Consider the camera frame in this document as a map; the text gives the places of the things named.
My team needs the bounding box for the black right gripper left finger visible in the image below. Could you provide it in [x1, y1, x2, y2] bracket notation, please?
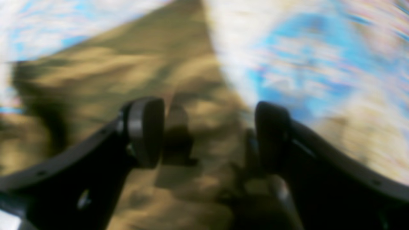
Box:
[0, 97, 165, 230]

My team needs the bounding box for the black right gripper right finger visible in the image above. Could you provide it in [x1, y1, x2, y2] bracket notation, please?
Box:
[255, 101, 409, 230]

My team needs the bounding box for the camouflage T-shirt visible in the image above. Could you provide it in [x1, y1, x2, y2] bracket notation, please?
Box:
[1, 0, 291, 230]

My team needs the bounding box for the patterned tile tablecloth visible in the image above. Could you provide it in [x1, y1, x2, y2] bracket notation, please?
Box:
[1, 0, 408, 187]

